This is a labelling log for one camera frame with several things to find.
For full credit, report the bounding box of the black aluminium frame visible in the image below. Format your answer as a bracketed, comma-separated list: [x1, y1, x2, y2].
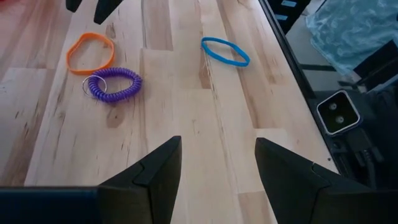
[258, 0, 379, 190]

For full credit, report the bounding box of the teal patterned cloth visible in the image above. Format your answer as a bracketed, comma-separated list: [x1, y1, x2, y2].
[305, 0, 398, 76]

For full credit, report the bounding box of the person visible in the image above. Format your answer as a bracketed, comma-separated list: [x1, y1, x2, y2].
[353, 39, 398, 191]

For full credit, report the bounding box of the black drawer cabinet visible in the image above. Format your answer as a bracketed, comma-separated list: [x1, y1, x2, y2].
[266, 0, 312, 35]

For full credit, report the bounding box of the orange rubber band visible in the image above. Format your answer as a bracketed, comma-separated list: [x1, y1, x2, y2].
[66, 32, 116, 76]

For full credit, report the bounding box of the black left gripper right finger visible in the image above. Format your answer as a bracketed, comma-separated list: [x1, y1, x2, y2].
[254, 137, 398, 224]

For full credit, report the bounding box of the blue rubber band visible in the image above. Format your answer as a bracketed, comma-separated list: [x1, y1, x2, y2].
[200, 36, 251, 68]

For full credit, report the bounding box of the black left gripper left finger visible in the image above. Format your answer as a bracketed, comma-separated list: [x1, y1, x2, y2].
[98, 135, 183, 224]

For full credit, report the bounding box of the purple coil wristband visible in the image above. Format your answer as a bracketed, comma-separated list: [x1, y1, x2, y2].
[82, 67, 143, 104]

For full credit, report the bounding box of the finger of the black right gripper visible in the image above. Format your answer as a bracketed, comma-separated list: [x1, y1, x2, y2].
[93, 0, 124, 26]
[65, 0, 83, 14]

